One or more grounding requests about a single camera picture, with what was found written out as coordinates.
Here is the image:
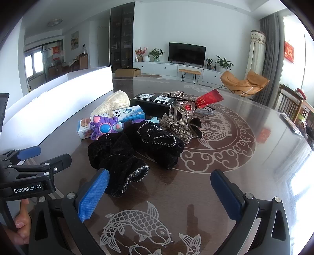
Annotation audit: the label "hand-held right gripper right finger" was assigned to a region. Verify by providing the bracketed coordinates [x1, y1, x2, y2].
[210, 169, 292, 255]

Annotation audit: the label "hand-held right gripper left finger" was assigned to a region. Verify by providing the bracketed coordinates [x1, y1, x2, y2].
[29, 169, 110, 255]

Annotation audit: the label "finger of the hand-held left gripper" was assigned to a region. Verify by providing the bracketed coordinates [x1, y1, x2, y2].
[1, 145, 42, 169]
[5, 153, 72, 177]

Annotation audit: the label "black velvet scrunchie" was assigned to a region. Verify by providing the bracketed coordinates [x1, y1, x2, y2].
[125, 120, 185, 170]
[88, 134, 150, 198]

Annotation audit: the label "white storage box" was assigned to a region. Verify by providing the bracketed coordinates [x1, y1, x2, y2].
[0, 66, 114, 157]

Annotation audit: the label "rhinestone bow hair clip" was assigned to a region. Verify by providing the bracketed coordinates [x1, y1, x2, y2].
[161, 100, 204, 145]

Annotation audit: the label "rimless glasses with black arms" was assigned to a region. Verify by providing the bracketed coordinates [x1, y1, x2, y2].
[194, 104, 217, 116]

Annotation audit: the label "brown patterned glass desktop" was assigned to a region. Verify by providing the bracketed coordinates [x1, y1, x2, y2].
[0, 74, 314, 255]

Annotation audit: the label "person's left hand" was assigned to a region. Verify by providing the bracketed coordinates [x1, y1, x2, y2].
[4, 198, 32, 246]

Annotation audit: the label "purple toy wand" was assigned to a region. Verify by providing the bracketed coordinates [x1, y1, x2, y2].
[89, 115, 160, 141]

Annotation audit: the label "cream knitted loofah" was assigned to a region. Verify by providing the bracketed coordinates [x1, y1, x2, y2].
[90, 90, 130, 117]

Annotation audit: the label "blue and white medicine box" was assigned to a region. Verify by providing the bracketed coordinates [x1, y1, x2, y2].
[77, 105, 146, 140]

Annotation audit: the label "dark glossy bag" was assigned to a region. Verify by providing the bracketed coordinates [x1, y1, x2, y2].
[280, 113, 305, 138]

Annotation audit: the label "red candy packet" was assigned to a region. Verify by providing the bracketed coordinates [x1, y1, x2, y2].
[184, 89, 225, 111]

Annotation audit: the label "black cardboard box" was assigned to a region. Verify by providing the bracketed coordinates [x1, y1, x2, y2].
[132, 93, 177, 116]

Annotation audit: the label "open cardboard box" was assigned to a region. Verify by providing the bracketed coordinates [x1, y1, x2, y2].
[114, 68, 141, 77]

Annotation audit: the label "wooden dining chair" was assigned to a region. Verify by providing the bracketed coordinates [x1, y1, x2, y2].
[278, 85, 314, 123]

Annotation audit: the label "small metal hair claw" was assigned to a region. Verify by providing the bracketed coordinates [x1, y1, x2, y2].
[163, 91, 185, 99]

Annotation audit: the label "orange lounge chair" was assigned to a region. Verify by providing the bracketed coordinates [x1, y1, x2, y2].
[220, 70, 270, 97]

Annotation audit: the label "wooden bench with metal legs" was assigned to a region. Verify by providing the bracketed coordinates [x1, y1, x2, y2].
[178, 69, 202, 82]

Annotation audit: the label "large leafy potted plant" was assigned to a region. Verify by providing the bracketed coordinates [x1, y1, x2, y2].
[215, 56, 234, 72]

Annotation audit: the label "red flowers in vase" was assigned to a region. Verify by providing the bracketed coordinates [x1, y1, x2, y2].
[135, 47, 148, 62]

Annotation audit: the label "white television cabinet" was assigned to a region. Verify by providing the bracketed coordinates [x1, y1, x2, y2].
[133, 62, 228, 85]

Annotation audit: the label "dark glass display cabinet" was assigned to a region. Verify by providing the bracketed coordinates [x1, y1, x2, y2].
[109, 2, 135, 71]

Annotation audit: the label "grey curtain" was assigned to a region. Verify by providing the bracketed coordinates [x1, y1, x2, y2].
[255, 12, 286, 106]

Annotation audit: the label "green potted plant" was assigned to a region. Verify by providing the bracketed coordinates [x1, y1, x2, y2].
[148, 48, 165, 62]

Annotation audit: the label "covered standing air conditioner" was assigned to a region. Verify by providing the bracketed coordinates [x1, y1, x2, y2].
[245, 30, 267, 79]

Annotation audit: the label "black television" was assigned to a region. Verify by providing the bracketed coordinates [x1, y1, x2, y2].
[168, 42, 206, 66]

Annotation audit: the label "red wall decoration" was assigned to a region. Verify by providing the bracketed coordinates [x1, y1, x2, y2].
[284, 40, 295, 64]

